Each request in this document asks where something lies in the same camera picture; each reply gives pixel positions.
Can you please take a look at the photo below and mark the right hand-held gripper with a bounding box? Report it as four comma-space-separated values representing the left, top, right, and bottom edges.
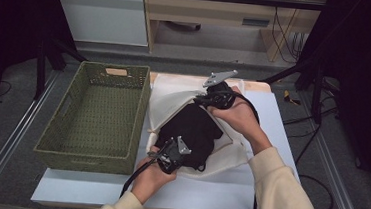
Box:
192, 66, 240, 112

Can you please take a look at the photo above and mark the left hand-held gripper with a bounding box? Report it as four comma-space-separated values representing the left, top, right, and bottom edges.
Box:
146, 133, 194, 177

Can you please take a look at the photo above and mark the black garment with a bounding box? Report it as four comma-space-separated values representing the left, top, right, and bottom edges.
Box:
152, 100, 226, 174

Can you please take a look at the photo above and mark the white mesh laundry bag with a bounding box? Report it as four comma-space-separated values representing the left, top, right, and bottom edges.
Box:
142, 72, 257, 184

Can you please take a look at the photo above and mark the person's right hand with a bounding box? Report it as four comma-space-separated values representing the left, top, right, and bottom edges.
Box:
204, 83, 278, 156

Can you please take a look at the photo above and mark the person's left hand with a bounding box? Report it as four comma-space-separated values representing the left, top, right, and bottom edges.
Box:
130, 154, 179, 208

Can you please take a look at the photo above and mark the yellow and black tool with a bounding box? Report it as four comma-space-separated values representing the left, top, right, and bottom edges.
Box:
282, 89, 303, 107

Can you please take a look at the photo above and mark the green woven basket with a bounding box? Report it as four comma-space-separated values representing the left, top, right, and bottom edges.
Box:
31, 56, 153, 177

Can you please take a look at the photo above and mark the light wooden desk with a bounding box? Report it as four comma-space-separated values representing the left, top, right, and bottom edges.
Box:
136, 0, 328, 67

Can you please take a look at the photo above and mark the black metal stand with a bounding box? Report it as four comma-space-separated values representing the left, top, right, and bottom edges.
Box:
32, 34, 90, 105
256, 53, 329, 125

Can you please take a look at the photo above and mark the white cabinet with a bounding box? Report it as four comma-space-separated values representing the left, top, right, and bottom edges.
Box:
45, 0, 152, 47

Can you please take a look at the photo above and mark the black curtain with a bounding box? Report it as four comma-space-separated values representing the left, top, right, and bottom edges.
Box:
286, 0, 371, 202
0, 0, 82, 134

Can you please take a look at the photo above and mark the left hand-held gripper cable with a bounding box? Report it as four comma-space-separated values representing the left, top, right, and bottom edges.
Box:
119, 155, 157, 201

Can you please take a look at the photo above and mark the bundle of black cables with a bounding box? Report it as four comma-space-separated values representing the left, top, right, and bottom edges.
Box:
268, 0, 309, 66

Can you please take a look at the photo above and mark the black floor cable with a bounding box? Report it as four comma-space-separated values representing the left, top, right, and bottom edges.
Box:
275, 101, 342, 209

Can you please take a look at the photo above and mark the aluminium rail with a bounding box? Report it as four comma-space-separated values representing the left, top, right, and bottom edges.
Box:
290, 92, 371, 209
0, 65, 61, 209

